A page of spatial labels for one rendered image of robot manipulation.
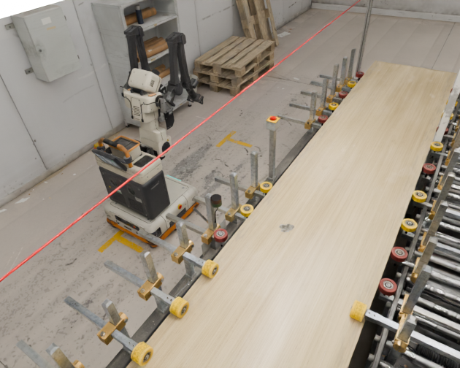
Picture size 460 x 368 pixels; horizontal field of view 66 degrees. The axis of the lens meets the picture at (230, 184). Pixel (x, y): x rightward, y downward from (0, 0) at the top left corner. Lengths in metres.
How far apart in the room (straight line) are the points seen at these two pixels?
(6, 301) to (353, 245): 2.68
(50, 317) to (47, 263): 0.55
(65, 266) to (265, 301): 2.09
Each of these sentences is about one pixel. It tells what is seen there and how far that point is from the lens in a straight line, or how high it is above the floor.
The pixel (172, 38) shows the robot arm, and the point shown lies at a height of 1.61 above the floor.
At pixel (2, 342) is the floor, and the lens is 3.25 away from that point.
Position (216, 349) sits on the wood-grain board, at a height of 0.90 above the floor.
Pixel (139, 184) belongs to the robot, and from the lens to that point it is 2.86.
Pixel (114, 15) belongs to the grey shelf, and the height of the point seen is 1.45.
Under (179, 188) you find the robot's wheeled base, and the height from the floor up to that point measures 0.28.
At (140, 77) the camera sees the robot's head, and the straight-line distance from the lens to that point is 2.89.
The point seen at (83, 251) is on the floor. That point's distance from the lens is 3.48.
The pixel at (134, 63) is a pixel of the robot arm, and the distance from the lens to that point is 3.13.
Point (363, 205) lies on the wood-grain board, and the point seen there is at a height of 0.90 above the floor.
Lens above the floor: 2.43
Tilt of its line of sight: 40 degrees down
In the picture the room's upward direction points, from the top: 4 degrees counter-clockwise
